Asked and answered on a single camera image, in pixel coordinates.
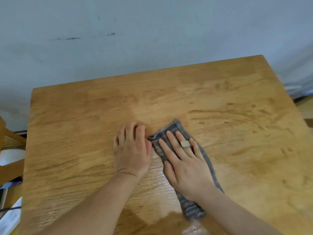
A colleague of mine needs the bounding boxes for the blue object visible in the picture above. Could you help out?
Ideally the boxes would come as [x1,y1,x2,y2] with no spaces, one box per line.
[0,177,23,189]

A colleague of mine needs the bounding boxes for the grey striped sock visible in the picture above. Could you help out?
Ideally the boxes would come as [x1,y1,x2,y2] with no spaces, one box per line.
[148,119,224,220]

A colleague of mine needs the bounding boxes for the grey fabric item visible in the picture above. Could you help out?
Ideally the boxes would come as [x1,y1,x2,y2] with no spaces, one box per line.
[283,81,313,100]

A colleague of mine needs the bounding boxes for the white object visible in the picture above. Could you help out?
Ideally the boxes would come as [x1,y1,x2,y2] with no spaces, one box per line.
[0,198,22,235]

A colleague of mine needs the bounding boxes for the black cable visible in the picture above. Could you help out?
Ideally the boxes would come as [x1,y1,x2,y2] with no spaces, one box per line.
[0,206,22,214]

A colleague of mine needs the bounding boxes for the wooden chair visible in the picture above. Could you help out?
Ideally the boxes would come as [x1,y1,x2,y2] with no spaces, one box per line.
[0,116,27,211]

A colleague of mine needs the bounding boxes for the person's right hand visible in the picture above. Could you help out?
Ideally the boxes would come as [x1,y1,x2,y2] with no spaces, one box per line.
[158,130,217,202]

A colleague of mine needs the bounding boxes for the person's left forearm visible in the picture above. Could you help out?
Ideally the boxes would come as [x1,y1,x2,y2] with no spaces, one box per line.
[37,172,145,235]

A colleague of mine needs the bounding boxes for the person's right forearm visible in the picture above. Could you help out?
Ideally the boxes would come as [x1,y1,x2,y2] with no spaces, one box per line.
[193,187,284,235]

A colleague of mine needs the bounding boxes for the person's left hand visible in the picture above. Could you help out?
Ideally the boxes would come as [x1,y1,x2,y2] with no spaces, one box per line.
[113,121,153,179]

